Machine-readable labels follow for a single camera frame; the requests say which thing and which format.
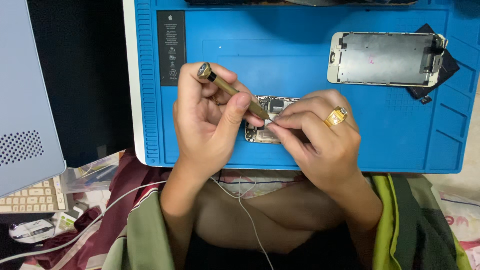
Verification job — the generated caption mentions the person's right hand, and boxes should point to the person's right hand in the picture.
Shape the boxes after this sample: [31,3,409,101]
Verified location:
[266,89,363,196]

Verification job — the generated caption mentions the person's left hand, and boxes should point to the person's left hand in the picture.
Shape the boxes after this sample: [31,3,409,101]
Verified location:
[172,62,271,178]

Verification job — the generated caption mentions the gold precision screwdriver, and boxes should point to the gold precision screwdriver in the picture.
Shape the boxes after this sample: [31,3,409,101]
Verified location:
[197,62,275,121]

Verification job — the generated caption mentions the phone chassis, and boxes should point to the phone chassis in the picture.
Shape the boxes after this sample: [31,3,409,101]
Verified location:
[244,95,301,145]

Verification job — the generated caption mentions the black phone battery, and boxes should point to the black phone battery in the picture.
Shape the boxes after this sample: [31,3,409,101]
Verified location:
[156,10,187,87]

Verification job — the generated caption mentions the white board under mat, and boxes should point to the white board under mat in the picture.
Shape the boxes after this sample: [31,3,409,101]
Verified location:
[122,0,151,166]

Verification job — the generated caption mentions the person's bare leg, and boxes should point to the person's bare leg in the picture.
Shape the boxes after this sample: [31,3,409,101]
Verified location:
[193,179,347,256]

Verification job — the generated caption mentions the blue silicone repair mat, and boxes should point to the blue silicone repair mat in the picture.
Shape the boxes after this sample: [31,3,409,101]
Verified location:
[133,0,480,174]

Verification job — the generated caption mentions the phone screen assembly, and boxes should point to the phone screen assembly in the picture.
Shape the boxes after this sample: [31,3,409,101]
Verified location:
[326,31,449,88]

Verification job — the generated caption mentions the green black cloth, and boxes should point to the green black cloth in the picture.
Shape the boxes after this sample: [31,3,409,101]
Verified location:
[369,173,474,270]

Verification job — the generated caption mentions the maroon green blanket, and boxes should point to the maroon green blanket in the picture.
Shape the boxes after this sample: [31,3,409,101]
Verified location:
[22,148,178,270]

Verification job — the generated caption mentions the clear plastic box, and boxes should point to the clear plastic box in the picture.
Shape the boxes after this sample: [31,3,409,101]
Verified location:
[61,151,121,194]

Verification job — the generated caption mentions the black panel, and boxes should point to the black panel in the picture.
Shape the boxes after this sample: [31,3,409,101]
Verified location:
[26,0,135,169]

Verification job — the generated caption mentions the black antistatic bag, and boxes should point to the black antistatic bag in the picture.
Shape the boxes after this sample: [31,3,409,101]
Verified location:
[406,23,461,105]

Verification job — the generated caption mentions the white green packet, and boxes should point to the white green packet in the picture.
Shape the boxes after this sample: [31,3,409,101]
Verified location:
[55,203,89,234]

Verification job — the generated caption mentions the grey perforated device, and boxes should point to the grey perforated device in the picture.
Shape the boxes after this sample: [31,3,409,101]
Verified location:
[0,0,67,198]

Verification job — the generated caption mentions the beige keyboard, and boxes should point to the beige keyboard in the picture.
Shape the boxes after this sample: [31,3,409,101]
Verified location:
[0,176,69,214]

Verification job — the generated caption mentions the white computer mouse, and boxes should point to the white computer mouse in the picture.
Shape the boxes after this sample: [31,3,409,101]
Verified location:
[8,218,56,244]

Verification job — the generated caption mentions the large gold ring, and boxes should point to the large gold ring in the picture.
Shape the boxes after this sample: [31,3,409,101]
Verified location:
[323,106,349,128]

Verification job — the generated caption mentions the thin white earphone cable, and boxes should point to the thin white earphone cable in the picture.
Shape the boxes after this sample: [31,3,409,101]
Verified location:
[209,173,275,270]

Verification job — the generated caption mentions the thick white cable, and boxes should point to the thick white cable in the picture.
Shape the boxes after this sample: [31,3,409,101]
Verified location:
[0,180,168,265]

